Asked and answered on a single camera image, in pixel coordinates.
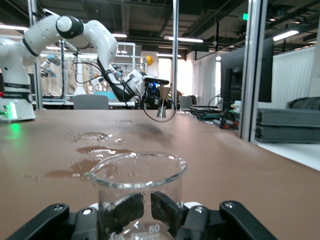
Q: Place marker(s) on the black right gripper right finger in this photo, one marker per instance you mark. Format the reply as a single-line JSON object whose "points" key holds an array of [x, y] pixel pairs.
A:
{"points": [[200, 225]]}

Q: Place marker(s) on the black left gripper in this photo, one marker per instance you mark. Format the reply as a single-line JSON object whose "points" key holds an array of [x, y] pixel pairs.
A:
{"points": [[152, 91]]}

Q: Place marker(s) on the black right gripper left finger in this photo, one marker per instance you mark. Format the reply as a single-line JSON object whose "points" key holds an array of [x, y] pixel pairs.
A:
{"points": [[85, 225]]}

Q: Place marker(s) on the silver metal jigger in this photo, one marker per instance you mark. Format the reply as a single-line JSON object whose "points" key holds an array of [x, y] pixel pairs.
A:
{"points": [[163, 96]]}

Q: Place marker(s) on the clear glass beaker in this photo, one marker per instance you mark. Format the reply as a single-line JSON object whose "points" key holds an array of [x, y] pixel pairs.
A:
{"points": [[140, 175]]}

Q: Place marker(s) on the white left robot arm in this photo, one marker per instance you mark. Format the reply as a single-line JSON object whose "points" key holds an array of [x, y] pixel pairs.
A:
{"points": [[100, 37]]}

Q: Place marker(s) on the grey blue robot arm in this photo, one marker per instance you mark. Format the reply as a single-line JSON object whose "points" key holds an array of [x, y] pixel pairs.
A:
{"points": [[117, 71], [50, 62]]}

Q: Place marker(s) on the grey office chair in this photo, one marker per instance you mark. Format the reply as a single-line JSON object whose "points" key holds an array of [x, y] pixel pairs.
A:
{"points": [[185, 102], [91, 102]]}

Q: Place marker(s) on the yellow hard hat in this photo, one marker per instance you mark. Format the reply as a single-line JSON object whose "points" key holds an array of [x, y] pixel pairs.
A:
{"points": [[149, 60]]}

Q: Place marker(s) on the brown table mat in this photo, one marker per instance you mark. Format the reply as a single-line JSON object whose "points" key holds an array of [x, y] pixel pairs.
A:
{"points": [[225, 175]]}

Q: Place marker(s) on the spilled liquid puddle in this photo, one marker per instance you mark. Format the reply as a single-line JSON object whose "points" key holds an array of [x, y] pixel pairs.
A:
{"points": [[100, 150], [90, 136], [75, 168]]}

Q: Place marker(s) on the ceiling tube light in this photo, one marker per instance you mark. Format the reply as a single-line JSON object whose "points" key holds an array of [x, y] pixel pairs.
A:
{"points": [[186, 39], [286, 35], [13, 27]]}

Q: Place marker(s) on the black monitor panel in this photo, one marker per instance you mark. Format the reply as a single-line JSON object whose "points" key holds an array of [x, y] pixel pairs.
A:
{"points": [[235, 75]]}

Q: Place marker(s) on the green exit sign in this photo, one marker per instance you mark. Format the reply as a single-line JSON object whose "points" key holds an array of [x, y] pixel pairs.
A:
{"points": [[245, 16]]}

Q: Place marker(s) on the grey plastic case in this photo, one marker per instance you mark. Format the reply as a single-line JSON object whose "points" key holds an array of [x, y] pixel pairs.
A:
{"points": [[287, 116], [287, 133]]}

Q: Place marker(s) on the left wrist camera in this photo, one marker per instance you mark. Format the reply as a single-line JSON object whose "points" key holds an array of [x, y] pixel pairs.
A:
{"points": [[156, 80]]}

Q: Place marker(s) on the aluminium frame post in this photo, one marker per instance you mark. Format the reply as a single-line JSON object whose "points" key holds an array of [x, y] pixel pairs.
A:
{"points": [[175, 50], [253, 75], [35, 62]]}

